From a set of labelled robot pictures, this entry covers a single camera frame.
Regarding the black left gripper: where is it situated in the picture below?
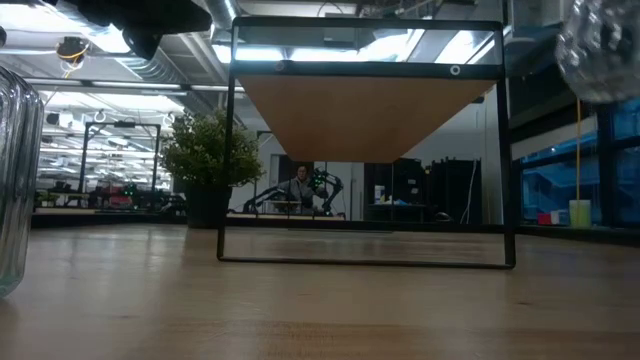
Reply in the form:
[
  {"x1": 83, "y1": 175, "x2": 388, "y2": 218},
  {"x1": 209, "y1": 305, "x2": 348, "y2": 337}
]
[{"x1": 74, "y1": 0, "x2": 214, "y2": 62}]

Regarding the ribbed clear glass jar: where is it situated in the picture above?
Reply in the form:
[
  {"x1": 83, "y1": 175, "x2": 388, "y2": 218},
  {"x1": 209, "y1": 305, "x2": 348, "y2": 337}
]
[{"x1": 0, "y1": 66, "x2": 46, "y2": 300}]

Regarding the curvy glass vase with label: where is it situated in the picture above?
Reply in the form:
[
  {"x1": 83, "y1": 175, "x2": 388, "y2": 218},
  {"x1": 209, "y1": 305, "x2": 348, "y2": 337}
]
[{"x1": 553, "y1": 0, "x2": 640, "y2": 105}]

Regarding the green potted plant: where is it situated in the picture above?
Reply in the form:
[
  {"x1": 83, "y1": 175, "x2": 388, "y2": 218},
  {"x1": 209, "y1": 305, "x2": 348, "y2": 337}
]
[{"x1": 158, "y1": 110, "x2": 266, "y2": 230}]

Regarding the person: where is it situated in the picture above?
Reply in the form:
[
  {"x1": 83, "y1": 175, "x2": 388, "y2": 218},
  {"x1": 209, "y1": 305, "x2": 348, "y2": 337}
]
[{"x1": 279, "y1": 163, "x2": 321, "y2": 217}]

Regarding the green cup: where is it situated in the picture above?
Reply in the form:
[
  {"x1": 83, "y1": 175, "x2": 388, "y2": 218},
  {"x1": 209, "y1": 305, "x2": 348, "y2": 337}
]
[{"x1": 568, "y1": 199, "x2": 593, "y2": 229}]

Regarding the black background metal frame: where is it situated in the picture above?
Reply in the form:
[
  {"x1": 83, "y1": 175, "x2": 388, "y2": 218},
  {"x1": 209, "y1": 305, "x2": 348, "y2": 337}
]
[{"x1": 78, "y1": 120, "x2": 163, "y2": 197}]

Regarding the black metal frame wooden shelf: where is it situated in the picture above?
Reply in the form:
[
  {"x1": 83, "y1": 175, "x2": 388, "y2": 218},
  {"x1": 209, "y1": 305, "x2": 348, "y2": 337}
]
[{"x1": 216, "y1": 16, "x2": 517, "y2": 271}]

